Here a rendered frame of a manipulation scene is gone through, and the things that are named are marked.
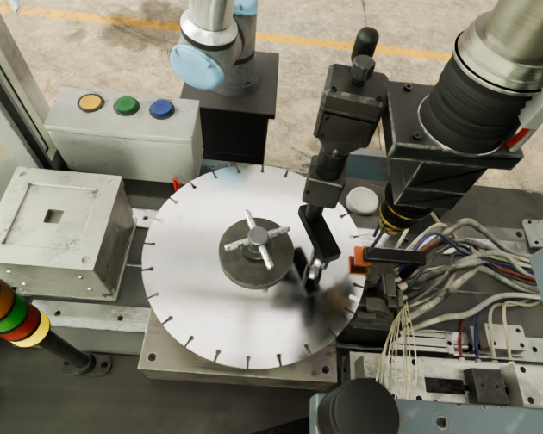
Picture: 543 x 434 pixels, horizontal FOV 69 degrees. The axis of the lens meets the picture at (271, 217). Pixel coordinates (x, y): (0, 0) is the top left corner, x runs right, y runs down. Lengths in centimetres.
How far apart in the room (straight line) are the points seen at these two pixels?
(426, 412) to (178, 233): 39
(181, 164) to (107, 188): 18
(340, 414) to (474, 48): 30
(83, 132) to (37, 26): 201
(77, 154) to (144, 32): 180
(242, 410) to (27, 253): 43
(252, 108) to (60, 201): 54
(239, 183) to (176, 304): 22
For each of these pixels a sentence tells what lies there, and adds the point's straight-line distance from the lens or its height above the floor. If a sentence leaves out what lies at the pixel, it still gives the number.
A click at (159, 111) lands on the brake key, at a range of 83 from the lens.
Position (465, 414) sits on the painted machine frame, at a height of 105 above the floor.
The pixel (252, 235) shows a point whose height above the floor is 100.
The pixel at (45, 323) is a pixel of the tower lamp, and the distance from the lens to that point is 57.
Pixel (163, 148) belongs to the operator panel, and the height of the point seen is 86.
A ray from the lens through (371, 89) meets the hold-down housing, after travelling 38.
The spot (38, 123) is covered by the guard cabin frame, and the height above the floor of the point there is 87.
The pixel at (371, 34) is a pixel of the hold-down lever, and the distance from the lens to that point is 39.
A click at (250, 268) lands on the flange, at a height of 96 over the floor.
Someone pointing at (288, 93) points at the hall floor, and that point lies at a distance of 226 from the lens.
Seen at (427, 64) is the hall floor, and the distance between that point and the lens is 272.
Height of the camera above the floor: 148
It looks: 59 degrees down
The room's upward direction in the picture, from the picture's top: 9 degrees clockwise
